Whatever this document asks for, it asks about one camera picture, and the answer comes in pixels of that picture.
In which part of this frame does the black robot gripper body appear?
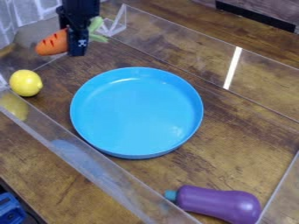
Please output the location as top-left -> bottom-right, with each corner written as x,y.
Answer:
56,0 -> 100,30

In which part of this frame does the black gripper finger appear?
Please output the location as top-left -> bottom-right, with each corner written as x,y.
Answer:
67,26 -> 89,56

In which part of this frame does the orange toy carrot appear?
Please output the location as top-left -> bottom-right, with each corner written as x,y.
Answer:
35,17 -> 108,56

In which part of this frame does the blue round plate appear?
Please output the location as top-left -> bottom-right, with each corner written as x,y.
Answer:
69,67 -> 204,159

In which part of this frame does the white patterned curtain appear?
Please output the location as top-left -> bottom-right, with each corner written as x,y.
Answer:
0,0 -> 61,49

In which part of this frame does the yellow toy lemon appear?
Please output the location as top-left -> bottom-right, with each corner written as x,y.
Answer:
9,69 -> 43,97

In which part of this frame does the dark baseboard strip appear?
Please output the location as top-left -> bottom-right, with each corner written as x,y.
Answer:
215,0 -> 295,33

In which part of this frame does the blue device corner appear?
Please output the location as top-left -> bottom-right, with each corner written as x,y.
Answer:
0,192 -> 25,224

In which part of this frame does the purple toy eggplant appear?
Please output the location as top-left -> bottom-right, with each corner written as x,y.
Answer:
164,185 -> 262,224

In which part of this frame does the clear acrylic enclosure wall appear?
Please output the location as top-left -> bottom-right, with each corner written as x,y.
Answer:
0,0 -> 299,224

